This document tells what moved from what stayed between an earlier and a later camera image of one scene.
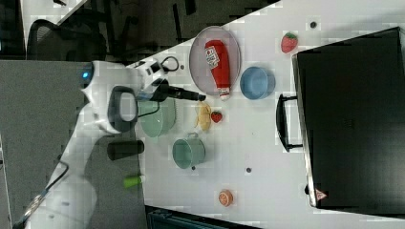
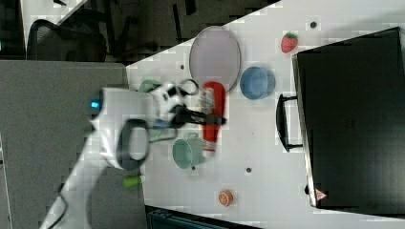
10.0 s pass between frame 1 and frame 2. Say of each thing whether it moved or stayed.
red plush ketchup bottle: moved
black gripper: moved
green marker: stayed
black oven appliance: stayed
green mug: stayed
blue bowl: stayed
